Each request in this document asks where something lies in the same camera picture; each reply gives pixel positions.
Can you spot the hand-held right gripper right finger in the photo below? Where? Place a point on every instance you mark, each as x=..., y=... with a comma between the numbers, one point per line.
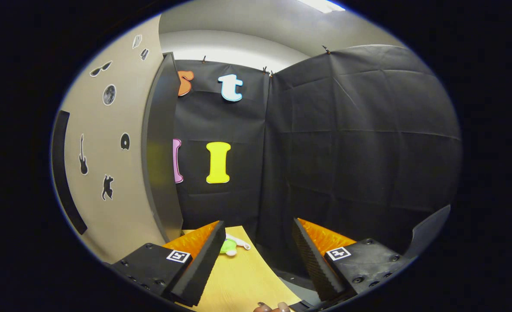
x=314, y=264

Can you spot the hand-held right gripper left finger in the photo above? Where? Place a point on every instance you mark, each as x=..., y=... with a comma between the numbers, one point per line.
x=206, y=264

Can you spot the black backdrop cloth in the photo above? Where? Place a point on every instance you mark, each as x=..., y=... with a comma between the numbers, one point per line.
x=360, y=151

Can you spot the long ceiling light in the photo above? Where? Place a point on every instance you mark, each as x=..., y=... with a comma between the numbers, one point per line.
x=323, y=5

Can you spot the green and white object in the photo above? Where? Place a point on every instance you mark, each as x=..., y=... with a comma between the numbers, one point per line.
x=228, y=247

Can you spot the row of black cloth clips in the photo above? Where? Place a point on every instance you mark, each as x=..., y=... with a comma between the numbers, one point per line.
x=326, y=49

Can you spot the beige cabinet door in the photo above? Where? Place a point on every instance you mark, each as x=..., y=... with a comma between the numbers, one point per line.
x=121, y=225

